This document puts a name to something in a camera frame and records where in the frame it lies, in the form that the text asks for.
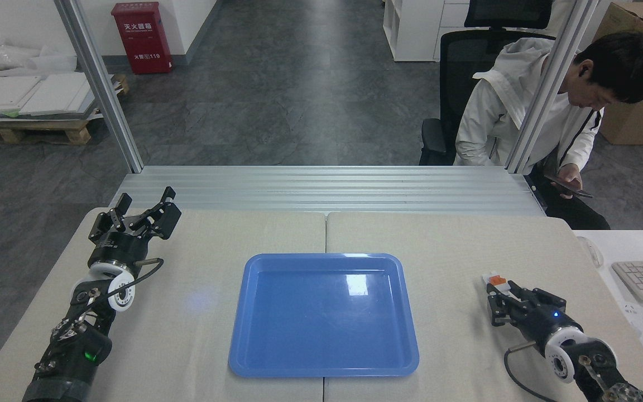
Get person's hand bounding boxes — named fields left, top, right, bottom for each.
left=550, top=165, right=584, bottom=199

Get cardboard box with print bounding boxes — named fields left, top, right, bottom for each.
left=599, top=96, right=643, bottom=146

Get blue plastic tray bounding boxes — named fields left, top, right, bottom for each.
left=228, top=252, right=420, bottom=379

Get person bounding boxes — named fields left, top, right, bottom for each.
left=454, top=31, right=643, bottom=231

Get ribbed aluminium table section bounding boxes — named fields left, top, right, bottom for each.
left=111, top=165, right=548, bottom=217

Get black office chair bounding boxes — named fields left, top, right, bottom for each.
left=419, top=0, right=555, bottom=166

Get silver aluminium post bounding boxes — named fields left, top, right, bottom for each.
left=54, top=0, right=145, bottom=174
left=505, top=0, right=601, bottom=174

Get white flat boards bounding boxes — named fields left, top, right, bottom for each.
left=0, top=71, right=116, bottom=119

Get white computer mouse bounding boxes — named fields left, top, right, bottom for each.
left=577, top=236, right=604, bottom=269

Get smartphone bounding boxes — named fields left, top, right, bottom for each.
left=544, top=174, right=594, bottom=199

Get beige table mat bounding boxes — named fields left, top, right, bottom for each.
left=323, top=211, right=643, bottom=402
left=0, top=208, right=328, bottom=402

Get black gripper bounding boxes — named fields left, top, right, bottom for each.
left=88, top=187, right=183, bottom=272
left=487, top=281, right=583, bottom=351

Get white orange switch part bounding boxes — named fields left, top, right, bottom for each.
left=482, top=272, right=510, bottom=294

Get white shelf cabinet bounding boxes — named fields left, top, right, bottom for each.
left=383, top=0, right=470, bottom=62

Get red fire extinguisher box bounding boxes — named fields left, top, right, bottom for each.
left=111, top=2, right=173, bottom=75

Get large cardboard box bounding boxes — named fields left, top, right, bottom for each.
left=592, top=2, right=643, bottom=98

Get wooden pallet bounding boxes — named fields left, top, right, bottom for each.
left=0, top=70, right=130, bottom=146

